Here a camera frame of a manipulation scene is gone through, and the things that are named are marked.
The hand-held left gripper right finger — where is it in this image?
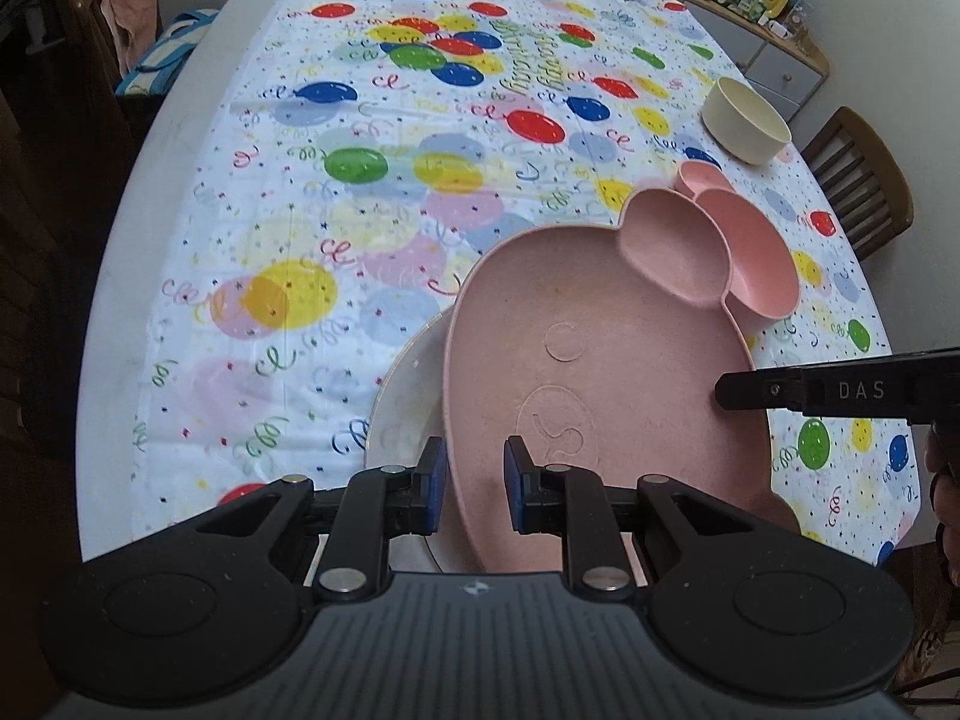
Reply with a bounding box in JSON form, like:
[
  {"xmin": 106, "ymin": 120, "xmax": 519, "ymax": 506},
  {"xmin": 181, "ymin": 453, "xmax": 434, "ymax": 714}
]
[{"xmin": 502, "ymin": 435, "xmax": 758, "ymax": 602}]

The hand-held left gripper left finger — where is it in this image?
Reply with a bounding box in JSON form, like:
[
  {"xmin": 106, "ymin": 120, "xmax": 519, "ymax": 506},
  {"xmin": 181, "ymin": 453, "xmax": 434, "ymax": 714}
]
[{"xmin": 196, "ymin": 435, "xmax": 451, "ymax": 602}]

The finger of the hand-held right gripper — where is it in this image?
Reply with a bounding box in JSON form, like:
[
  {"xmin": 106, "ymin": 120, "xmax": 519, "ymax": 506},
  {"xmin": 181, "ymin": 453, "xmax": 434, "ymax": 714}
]
[{"xmin": 715, "ymin": 367, "xmax": 807, "ymax": 412}]

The large white plate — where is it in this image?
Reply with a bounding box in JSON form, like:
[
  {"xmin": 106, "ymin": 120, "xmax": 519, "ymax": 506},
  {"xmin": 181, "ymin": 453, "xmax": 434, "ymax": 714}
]
[{"xmin": 364, "ymin": 305, "xmax": 458, "ymax": 571}]

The pink pig-shaped plate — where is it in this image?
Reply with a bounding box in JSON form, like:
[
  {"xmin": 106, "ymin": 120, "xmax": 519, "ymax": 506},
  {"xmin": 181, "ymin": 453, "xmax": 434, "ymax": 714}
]
[{"xmin": 441, "ymin": 187, "xmax": 800, "ymax": 575}]

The small pink bowl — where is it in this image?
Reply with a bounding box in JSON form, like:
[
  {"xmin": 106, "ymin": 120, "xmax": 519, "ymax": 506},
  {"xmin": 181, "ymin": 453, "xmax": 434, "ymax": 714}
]
[{"xmin": 673, "ymin": 161, "xmax": 740, "ymax": 200}]

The cream bowl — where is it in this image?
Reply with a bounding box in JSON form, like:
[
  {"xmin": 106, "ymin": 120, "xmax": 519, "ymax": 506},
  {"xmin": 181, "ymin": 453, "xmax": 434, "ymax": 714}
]
[{"xmin": 701, "ymin": 76, "xmax": 794, "ymax": 166}]

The person's right hand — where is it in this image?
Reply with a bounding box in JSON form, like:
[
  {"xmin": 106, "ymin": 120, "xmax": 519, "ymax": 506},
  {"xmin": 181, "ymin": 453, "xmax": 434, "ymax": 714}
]
[{"xmin": 924, "ymin": 427, "xmax": 960, "ymax": 586}]

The brown slatted wooden chair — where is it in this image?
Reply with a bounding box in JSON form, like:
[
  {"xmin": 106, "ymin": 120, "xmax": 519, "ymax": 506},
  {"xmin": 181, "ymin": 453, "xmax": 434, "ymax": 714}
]
[{"xmin": 801, "ymin": 106, "xmax": 914, "ymax": 262}]

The balloon print tablecloth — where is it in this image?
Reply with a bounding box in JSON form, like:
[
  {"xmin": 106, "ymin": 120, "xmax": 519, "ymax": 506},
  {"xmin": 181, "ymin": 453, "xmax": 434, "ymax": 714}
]
[{"xmin": 131, "ymin": 0, "xmax": 920, "ymax": 563}]

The white drawer cabinet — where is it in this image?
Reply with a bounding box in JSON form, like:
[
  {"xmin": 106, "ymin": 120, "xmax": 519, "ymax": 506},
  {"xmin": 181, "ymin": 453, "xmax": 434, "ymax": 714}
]
[{"xmin": 690, "ymin": 0, "xmax": 830, "ymax": 125}]

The blue striped bag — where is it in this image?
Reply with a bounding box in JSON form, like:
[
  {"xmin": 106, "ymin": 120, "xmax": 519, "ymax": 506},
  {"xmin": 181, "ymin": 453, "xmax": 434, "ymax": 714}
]
[{"xmin": 116, "ymin": 9, "xmax": 222, "ymax": 96}]

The pink towel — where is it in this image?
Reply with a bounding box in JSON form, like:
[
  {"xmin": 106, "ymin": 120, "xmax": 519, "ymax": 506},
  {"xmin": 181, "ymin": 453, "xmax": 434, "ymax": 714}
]
[{"xmin": 97, "ymin": 0, "xmax": 162, "ymax": 65}]

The wooden chair with towel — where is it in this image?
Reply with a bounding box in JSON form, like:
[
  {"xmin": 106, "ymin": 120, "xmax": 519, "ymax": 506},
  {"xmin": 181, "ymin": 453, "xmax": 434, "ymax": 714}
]
[{"xmin": 67, "ymin": 0, "xmax": 162, "ymax": 95}]

